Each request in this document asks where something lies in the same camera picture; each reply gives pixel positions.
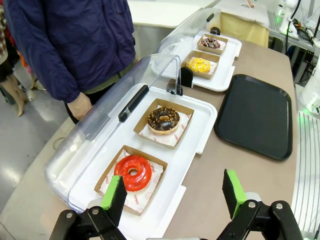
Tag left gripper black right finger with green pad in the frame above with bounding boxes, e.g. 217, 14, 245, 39
217, 168, 305, 240

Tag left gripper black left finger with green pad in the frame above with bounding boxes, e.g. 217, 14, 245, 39
49, 174, 131, 240

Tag chocolate donut with nut crumbs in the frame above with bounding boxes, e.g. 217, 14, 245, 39
147, 106, 181, 136

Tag brown cardboard donut box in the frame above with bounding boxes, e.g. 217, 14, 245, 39
133, 98, 195, 150
196, 33, 229, 56
181, 50, 221, 80
93, 144, 169, 217

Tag person's right forearm navy sleeve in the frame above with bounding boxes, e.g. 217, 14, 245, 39
14, 37, 85, 104

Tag red glazed donut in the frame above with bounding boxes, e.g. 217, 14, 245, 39
113, 154, 153, 193

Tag black plastic serving tray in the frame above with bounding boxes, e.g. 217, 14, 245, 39
214, 73, 293, 161

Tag yellow glazed donut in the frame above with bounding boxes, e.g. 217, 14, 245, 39
186, 57, 212, 74

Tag chocolate donut with coloured sprinkles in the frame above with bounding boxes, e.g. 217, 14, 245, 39
200, 37, 221, 49

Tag person's right hand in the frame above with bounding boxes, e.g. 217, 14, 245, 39
67, 91, 93, 121

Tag white printed paper liner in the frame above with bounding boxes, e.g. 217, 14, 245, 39
184, 56, 218, 77
99, 149, 165, 210
138, 104, 193, 146
199, 36, 227, 52

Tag white striped mat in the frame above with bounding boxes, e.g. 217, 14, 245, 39
291, 111, 320, 236

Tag white display case base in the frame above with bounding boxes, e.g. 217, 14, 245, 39
159, 30, 243, 92
44, 83, 218, 240

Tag background person bare legs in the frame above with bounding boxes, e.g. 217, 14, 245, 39
0, 4, 33, 118

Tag yellow cloth covered table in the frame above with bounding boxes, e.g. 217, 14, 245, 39
219, 0, 271, 48

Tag person in navy jacket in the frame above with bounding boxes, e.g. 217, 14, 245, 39
2, 0, 137, 104

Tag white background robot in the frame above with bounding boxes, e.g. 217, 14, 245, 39
276, 0, 302, 38

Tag clear lid with black handle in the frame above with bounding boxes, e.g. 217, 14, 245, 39
44, 54, 182, 213
156, 7, 222, 78

